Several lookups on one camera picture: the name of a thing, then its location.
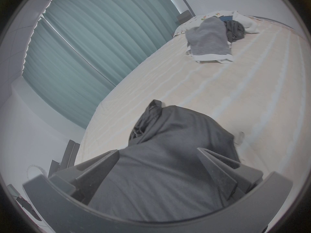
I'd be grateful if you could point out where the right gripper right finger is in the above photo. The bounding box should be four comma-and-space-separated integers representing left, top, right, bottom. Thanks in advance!
196, 148, 264, 201

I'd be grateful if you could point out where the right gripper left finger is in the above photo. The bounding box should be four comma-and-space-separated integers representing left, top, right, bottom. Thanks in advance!
49, 149, 120, 205

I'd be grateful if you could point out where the black T-shirt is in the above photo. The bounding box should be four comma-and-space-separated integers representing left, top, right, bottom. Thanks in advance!
89, 100, 245, 223

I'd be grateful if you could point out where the bed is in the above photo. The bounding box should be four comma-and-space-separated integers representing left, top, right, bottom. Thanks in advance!
78, 0, 309, 218

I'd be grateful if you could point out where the black chest of drawers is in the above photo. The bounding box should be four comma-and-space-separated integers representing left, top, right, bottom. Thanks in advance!
49, 140, 81, 178

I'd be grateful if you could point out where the blue-green curtain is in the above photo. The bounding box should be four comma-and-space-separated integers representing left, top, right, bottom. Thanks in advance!
43, 0, 183, 86
22, 17, 115, 130

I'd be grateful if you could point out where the grey and white garment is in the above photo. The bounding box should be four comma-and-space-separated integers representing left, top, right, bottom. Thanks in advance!
185, 17, 234, 64

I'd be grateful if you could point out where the black shiny garment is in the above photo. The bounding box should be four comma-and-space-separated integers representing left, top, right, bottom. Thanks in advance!
224, 20, 246, 43

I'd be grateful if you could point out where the white printed pillow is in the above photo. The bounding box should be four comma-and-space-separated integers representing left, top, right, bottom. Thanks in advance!
173, 10, 234, 37

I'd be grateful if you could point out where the grey bedside table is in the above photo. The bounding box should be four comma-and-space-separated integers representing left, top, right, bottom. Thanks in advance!
177, 10, 192, 25

